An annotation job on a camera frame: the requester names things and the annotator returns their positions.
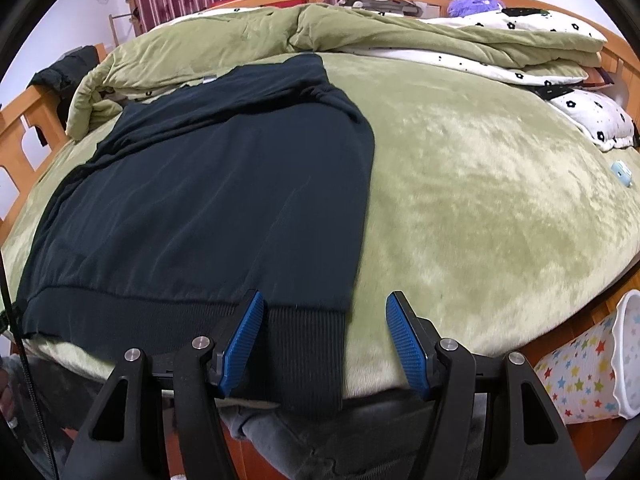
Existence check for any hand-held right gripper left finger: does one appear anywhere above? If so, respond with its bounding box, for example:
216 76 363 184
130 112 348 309
62 290 265 480

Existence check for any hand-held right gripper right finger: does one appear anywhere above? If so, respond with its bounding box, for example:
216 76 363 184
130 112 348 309
385 291 586 480

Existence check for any black sweatshirt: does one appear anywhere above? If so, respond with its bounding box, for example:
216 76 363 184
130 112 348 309
15 54 377 418

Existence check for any person's left hand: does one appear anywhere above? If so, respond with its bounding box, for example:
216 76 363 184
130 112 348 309
0 360 18 428

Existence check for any person's right leg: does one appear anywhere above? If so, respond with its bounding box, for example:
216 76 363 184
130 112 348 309
220 390 451 480

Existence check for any person's leg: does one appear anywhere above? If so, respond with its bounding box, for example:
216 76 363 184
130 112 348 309
10 355 101 480
220 390 451 480

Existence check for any star-patterned trash bin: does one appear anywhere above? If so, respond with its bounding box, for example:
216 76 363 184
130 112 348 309
532 290 640 420

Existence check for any person's left leg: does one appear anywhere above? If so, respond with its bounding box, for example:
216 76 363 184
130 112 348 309
10 355 101 480

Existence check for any small blue toy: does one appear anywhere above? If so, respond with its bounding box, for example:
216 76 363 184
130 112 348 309
611 160 633 188

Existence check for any white floral pillow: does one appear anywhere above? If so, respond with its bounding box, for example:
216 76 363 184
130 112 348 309
547 87 638 152

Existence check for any green and white floral quilt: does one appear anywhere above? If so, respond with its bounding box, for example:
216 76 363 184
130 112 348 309
66 2 608 138

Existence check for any black jacket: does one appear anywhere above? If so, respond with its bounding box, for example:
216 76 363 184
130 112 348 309
29 46 98 148

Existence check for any wooden coat rack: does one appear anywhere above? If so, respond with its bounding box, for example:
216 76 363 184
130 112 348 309
107 2 146 46

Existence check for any purple plush toy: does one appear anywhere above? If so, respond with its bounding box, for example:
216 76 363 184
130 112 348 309
446 0 503 17

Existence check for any black cable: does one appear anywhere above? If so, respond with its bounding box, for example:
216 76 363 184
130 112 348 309
0 255 53 466

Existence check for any wooden bed frame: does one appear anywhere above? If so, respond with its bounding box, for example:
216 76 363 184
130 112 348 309
0 0 640 480

